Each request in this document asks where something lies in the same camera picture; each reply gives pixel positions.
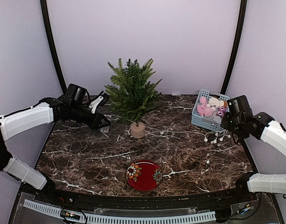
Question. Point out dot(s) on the pink glitter bauble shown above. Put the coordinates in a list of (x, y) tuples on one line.
[(222, 109), (220, 114)]

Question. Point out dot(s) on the small green christmas tree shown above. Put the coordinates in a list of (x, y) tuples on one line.
[(132, 94)]

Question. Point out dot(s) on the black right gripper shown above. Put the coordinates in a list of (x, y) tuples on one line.
[(225, 123)]

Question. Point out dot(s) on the white felt ornament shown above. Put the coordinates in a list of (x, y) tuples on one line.
[(213, 101)]

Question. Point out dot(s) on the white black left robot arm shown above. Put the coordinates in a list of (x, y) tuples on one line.
[(69, 106)]

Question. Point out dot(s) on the pink felt ornament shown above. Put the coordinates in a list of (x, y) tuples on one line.
[(204, 111)]

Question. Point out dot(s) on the white knitted ball ornament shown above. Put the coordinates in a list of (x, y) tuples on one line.
[(217, 119)]

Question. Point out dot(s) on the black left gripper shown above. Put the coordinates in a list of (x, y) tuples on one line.
[(95, 123)]

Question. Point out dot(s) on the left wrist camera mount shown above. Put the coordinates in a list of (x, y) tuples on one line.
[(100, 100)]

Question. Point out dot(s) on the white slotted cable duct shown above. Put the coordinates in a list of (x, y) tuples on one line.
[(91, 218)]

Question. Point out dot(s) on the small circuit board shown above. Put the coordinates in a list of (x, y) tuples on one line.
[(67, 214)]

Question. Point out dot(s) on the red floral plate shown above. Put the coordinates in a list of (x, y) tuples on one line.
[(144, 175)]

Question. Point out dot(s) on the pink fluffy pompom ornament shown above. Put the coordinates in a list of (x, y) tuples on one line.
[(203, 100)]

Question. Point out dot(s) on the light blue plastic basket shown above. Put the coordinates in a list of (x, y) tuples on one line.
[(207, 122)]

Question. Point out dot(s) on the white ball string lights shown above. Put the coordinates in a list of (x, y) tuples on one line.
[(167, 134)]

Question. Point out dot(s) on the black front rail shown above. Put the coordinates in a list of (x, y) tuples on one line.
[(216, 199)]

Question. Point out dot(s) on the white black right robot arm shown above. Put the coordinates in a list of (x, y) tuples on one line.
[(240, 121)]

